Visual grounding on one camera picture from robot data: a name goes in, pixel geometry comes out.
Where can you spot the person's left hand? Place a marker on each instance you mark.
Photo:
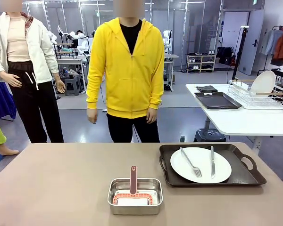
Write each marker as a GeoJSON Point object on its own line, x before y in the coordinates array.
{"type": "Point", "coordinates": [152, 116]}

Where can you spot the person's left forearm yellow sleeve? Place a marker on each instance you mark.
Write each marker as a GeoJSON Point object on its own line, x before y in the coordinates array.
{"type": "Point", "coordinates": [156, 94]}

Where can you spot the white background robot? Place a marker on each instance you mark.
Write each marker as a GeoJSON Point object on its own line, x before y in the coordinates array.
{"type": "Point", "coordinates": [82, 47]}

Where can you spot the black tripod stand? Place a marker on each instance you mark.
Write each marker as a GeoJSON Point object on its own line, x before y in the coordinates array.
{"type": "Point", "coordinates": [240, 47]}

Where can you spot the white side table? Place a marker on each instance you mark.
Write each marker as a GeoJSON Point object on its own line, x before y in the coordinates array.
{"type": "Point", "coordinates": [250, 120]}

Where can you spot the black plastic stool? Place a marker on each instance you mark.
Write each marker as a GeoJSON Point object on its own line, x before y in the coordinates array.
{"type": "Point", "coordinates": [210, 135]}

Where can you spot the dark grey folded cloth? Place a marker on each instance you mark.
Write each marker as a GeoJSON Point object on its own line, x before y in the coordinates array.
{"type": "Point", "coordinates": [206, 88]}

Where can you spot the grey door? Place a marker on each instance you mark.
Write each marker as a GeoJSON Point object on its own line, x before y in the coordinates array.
{"type": "Point", "coordinates": [252, 42]}

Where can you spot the grey plastic stool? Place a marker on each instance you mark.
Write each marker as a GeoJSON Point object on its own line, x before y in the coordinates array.
{"type": "Point", "coordinates": [73, 86]}

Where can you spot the dark brown serving tray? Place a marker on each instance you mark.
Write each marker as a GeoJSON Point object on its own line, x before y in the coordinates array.
{"type": "Point", "coordinates": [245, 174]}
{"type": "Point", "coordinates": [217, 101]}

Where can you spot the clear cutlery holder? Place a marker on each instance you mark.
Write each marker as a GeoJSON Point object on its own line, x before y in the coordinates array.
{"type": "Point", "coordinates": [237, 88]}

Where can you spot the blue fabric drape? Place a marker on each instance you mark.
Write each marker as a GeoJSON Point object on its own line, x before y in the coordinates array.
{"type": "Point", "coordinates": [1, 99]}

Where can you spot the person in yellow hoodie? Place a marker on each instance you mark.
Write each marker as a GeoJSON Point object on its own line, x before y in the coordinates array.
{"type": "Point", "coordinates": [129, 82]}

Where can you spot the black trolley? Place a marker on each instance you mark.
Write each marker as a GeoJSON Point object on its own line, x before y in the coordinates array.
{"type": "Point", "coordinates": [280, 73]}

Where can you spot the silver table knife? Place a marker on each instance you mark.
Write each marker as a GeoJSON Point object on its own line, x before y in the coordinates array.
{"type": "Point", "coordinates": [212, 164]}

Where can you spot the rectangular metal tin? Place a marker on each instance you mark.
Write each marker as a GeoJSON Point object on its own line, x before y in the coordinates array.
{"type": "Point", "coordinates": [134, 209]}

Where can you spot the white round plate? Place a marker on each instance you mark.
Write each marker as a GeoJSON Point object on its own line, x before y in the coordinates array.
{"type": "Point", "coordinates": [263, 82]}
{"type": "Point", "coordinates": [202, 160]}

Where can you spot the black bag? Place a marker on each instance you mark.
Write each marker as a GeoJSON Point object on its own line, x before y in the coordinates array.
{"type": "Point", "coordinates": [225, 56]}

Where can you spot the light blue hanging shirt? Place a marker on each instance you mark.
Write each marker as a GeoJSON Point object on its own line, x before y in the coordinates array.
{"type": "Point", "coordinates": [270, 42]}

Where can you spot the silver fork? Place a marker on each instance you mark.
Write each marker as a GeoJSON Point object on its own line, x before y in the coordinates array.
{"type": "Point", "coordinates": [189, 162]}

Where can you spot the white shoe rack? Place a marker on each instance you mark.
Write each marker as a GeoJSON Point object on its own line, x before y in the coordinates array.
{"type": "Point", "coordinates": [200, 63]}

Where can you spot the pink lint roller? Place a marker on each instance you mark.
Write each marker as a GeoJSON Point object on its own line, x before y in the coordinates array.
{"type": "Point", "coordinates": [133, 179]}

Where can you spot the mannequin in white jacket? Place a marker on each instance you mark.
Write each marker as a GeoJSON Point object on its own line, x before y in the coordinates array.
{"type": "Point", "coordinates": [37, 47]}

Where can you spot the person's right hand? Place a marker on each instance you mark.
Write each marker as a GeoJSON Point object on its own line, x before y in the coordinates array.
{"type": "Point", "coordinates": [92, 116]}

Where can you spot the person's right forearm yellow sleeve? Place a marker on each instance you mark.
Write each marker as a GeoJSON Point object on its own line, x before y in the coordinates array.
{"type": "Point", "coordinates": [93, 94]}

